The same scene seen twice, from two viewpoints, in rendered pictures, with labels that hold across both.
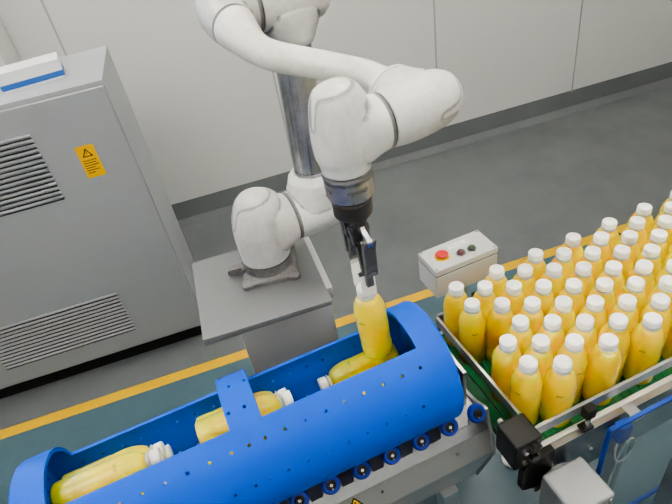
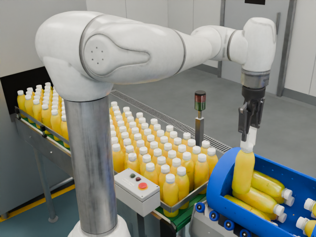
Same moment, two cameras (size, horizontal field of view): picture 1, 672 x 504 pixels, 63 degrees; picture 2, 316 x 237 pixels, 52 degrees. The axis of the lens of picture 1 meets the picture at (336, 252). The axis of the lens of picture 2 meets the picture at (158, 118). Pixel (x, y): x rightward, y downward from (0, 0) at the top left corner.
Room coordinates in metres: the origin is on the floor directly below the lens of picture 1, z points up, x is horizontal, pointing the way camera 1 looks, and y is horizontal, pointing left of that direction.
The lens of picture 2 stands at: (1.59, 0.70, 1.95)
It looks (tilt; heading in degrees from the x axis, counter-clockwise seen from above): 26 degrees down; 243
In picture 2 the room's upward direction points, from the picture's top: 2 degrees counter-clockwise
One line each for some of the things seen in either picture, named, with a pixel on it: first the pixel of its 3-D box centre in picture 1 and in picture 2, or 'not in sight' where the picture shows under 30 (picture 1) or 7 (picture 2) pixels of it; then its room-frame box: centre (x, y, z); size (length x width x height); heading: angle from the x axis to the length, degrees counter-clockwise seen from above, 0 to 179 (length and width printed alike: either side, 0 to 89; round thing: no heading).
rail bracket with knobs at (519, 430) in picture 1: (517, 441); not in sight; (0.66, -0.32, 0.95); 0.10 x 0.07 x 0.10; 16
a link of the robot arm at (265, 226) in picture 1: (261, 223); not in sight; (1.37, 0.20, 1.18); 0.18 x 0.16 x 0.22; 112
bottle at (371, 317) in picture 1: (372, 321); (243, 169); (0.85, -0.05, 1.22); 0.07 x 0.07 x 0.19
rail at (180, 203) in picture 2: (478, 369); (201, 188); (0.86, -0.30, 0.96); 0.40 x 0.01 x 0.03; 16
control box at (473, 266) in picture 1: (457, 263); (135, 191); (1.18, -0.34, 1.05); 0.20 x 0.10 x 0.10; 106
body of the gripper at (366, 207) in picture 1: (353, 215); (252, 97); (0.85, -0.05, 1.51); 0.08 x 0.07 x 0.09; 16
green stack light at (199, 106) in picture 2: not in sight; (200, 104); (0.60, -0.69, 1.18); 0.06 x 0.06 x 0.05
